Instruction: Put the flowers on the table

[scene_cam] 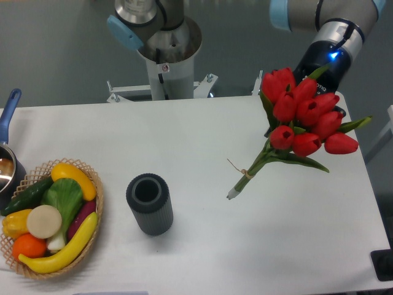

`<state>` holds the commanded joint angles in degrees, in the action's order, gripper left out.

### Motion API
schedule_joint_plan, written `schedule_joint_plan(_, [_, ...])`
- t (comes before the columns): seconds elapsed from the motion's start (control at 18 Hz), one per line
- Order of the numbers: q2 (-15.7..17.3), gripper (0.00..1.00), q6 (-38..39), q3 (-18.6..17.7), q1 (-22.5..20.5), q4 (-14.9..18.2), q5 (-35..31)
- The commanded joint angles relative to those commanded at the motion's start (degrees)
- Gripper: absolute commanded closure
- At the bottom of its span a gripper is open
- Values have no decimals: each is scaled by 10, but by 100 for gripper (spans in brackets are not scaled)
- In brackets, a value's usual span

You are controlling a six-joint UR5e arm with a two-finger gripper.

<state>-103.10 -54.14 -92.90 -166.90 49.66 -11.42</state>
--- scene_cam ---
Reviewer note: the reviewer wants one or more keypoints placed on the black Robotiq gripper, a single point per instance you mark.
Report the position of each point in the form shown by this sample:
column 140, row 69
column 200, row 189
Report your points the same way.
column 323, row 53

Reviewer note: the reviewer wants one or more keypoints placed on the red tulip bouquet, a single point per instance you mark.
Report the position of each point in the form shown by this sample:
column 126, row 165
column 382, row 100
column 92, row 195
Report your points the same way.
column 301, row 121

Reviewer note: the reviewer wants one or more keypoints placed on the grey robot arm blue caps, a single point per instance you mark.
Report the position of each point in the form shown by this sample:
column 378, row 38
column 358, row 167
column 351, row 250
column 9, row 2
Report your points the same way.
column 168, row 41

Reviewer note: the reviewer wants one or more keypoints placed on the black device at edge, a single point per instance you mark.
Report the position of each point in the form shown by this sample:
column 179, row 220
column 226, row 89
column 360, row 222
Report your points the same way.
column 382, row 262

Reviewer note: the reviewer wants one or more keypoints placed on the dark grey ribbed vase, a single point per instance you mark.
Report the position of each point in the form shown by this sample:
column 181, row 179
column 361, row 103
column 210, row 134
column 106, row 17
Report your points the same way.
column 149, row 200

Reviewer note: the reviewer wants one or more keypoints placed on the purple sweet potato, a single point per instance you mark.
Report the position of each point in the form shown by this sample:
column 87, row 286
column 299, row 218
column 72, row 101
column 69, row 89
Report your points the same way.
column 85, row 210

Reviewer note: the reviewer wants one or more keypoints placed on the yellow squash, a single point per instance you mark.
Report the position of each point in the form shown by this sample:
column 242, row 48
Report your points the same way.
column 66, row 170

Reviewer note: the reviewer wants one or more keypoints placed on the green bok choy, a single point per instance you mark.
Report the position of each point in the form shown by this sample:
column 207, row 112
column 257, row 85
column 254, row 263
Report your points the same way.
column 66, row 196

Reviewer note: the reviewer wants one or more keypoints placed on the yellow banana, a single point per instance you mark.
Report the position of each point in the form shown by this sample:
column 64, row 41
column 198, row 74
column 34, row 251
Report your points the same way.
column 64, row 257

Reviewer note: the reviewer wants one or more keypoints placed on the woven wicker basket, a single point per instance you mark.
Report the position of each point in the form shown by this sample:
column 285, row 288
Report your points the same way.
column 33, row 176

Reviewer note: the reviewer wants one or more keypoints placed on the green cucumber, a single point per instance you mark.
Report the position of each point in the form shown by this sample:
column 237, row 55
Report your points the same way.
column 28, row 198

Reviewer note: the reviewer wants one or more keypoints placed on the orange fruit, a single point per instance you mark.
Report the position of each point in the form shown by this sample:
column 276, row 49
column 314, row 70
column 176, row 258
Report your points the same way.
column 30, row 246

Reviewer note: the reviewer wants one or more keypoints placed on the yellow bell pepper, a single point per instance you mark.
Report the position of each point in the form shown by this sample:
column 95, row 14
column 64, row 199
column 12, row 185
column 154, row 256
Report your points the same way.
column 14, row 225

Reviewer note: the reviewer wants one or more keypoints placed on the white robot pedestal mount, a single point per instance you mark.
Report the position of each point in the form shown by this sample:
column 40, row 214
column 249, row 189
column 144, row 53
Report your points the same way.
column 167, row 82

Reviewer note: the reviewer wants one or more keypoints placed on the blue handled saucepan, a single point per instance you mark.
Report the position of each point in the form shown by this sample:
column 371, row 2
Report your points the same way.
column 12, row 171

